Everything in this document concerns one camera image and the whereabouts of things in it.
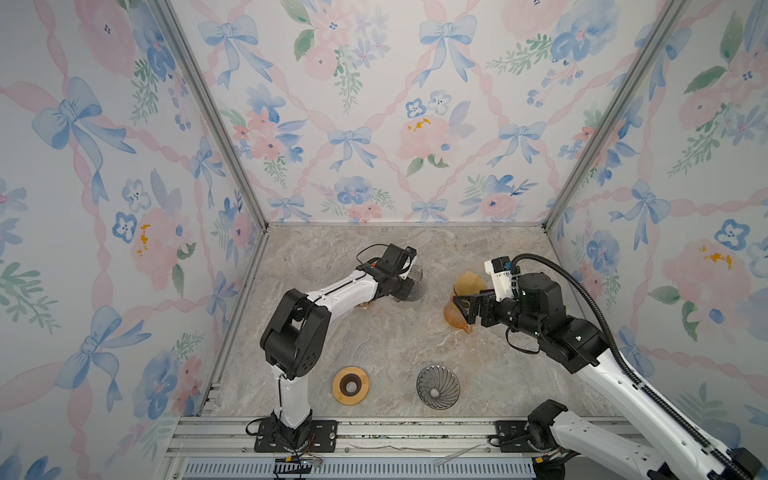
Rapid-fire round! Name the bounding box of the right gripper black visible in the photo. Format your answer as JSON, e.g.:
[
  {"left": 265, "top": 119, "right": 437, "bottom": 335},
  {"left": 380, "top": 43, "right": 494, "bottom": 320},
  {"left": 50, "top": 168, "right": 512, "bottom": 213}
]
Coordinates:
[{"left": 453, "top": 287, "right": 545, "bottom": 344}]

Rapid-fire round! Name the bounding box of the grey glass carafe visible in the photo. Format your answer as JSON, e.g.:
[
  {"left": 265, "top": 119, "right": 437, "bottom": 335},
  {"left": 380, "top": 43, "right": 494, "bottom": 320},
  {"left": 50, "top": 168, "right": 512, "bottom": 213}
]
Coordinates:
[{"left": 407, "top": 265, "right": 424, "bottom": 302}]

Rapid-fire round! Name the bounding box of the orange glass carafe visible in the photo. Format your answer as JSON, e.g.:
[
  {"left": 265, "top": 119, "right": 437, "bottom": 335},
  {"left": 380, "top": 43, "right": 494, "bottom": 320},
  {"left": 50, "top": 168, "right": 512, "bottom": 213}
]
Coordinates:
[{"left": 443, "top": 300, "right": 473, "bottom": 334}]

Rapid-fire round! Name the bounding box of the grey glass dripper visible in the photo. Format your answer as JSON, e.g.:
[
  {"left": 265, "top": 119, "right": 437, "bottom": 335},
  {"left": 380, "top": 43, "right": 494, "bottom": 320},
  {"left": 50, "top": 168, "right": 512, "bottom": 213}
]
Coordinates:
[{"left": 416, "top": 364, "right": 461, "bottom": 410}]

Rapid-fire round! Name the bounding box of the wooden dripper ring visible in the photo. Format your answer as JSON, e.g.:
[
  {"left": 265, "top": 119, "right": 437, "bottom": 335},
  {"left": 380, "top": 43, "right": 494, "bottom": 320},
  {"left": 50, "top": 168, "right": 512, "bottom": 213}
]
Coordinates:
[{"left": 331, "top": 365, "right": 371, "bottom": 407}]

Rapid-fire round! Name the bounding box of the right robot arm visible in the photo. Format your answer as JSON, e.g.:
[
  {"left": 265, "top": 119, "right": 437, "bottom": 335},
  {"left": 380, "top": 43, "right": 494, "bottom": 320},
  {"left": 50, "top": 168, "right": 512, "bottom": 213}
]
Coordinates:
[{"left": 453, "top": 272, "right": 763, "bottom": 479}]

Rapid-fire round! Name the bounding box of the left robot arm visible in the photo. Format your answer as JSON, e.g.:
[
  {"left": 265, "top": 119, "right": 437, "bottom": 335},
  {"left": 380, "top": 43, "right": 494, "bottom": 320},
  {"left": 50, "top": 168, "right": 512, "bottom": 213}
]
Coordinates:
[{"left": 260, "top": 244, "right": 417, "bottom": 433}]

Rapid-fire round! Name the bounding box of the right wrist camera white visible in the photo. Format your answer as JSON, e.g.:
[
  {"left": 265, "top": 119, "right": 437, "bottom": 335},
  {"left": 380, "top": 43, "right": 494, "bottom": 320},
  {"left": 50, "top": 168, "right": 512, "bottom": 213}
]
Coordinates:
[{"left": 484, "top": 256, "right": 520, "bottom": 302}]

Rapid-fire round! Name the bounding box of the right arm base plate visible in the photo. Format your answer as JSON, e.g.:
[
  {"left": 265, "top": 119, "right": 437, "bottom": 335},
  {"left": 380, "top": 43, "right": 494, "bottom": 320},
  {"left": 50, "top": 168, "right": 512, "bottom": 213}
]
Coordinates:
[{"left": 494, "top": 419, "right": 582, "bottom": 454}]

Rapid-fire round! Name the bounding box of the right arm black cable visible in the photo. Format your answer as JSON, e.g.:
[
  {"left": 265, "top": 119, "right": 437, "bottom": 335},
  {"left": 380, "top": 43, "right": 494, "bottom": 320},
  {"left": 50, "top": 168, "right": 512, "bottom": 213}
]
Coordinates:
[{"left": 509, "top": 252, "right": 751, "bottom": 480}]

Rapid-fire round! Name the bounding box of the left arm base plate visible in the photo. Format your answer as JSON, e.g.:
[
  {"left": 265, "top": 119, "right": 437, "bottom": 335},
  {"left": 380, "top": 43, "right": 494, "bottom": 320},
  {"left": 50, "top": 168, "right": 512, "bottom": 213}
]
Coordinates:
[{"left": 246, "top": 417, "right": 339, "bottom": 454}]

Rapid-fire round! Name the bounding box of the aluminium front rail frame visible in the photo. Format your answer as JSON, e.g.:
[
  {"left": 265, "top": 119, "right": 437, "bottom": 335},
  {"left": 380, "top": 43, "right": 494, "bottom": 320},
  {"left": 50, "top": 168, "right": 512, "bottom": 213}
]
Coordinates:
[{"left": 152, "top": 413, "right": 682, "bottom": 480}]

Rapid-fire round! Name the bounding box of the right corner aluminium post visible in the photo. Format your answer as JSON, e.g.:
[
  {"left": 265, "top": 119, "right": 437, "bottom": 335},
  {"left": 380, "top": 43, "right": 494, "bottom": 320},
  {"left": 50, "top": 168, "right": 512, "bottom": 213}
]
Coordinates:
[{"left": 542, "top": 0, "right": 689, "bottom": 234}]

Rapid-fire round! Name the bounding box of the corner aluminium post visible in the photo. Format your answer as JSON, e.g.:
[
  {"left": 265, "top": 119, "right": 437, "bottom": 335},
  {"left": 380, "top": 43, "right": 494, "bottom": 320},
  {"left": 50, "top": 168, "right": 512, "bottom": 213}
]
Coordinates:
[
  {"left": 148, "top": 0, "right": 268, "bottom": 234},
  {"left": 542, "top": 0, "right": 689, "bottom": 234}
]

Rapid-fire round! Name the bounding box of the left corner aluminium post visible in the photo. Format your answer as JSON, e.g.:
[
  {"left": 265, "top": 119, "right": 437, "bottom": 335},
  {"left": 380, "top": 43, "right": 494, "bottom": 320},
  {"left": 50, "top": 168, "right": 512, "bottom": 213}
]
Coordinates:
[{"left": 148, "top": 0, "right": 268, "bottom": 234}]

